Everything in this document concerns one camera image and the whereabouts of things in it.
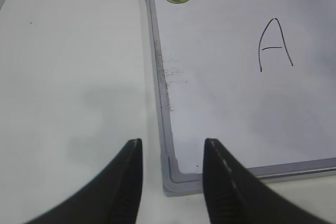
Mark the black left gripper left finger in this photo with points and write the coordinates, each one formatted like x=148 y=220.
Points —
x=113 y=196

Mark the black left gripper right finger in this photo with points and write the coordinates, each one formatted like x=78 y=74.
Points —
x=234 y=195

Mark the white whiteboard with grey frame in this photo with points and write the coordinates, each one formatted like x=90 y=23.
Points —
x=258 y=75

